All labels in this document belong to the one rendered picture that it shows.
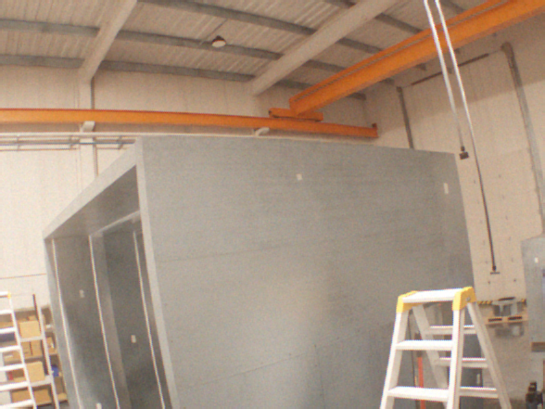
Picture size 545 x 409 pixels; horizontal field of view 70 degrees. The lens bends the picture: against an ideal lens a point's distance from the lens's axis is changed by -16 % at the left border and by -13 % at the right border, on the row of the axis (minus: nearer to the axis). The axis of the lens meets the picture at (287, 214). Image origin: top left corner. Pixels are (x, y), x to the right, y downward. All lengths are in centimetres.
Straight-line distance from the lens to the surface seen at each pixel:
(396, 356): 222
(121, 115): 1097
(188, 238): 199
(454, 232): 355
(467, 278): 367
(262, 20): 1074
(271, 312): 221
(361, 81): 1184
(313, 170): 248
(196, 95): 1258
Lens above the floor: 263
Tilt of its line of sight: 4 degrees up
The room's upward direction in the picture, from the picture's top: 8 degrees counter-clockwise
